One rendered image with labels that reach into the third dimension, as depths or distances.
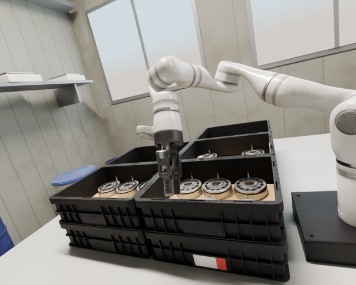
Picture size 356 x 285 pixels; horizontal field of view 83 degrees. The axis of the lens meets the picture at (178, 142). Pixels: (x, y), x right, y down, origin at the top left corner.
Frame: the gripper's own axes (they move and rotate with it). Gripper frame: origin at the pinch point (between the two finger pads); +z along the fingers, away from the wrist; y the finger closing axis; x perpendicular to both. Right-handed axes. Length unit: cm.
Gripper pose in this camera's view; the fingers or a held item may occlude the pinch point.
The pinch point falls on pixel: (172, 189)
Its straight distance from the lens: 50.8
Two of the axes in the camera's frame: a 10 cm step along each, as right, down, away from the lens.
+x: -9.6, 1.4, 2.4
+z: 0.9, 9.8, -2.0
